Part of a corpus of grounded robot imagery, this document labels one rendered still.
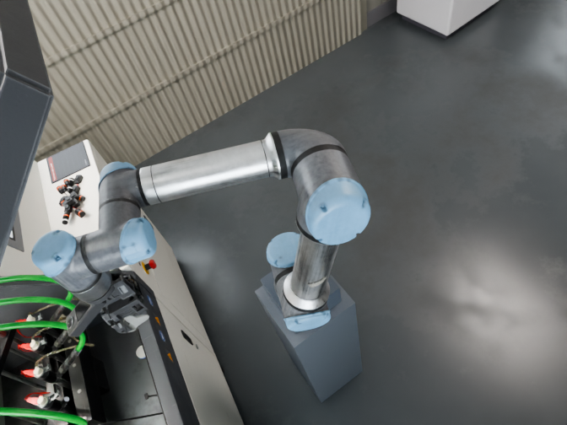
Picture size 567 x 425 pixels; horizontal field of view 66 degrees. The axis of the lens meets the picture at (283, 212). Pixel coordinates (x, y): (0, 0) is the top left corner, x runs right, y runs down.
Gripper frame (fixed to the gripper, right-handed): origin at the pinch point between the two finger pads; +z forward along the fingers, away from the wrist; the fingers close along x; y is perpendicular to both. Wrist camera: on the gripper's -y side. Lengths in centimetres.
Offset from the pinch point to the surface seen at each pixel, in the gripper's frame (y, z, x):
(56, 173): -19, 23, 93
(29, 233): -28, 14, 59
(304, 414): 22, 121, -9
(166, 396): -5.0, 26.2, -8.6
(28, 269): -28, 11, 42
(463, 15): 251, 106, 165
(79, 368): -24.6, 23.3, 10.2
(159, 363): -4.3, 26.2, 1.0
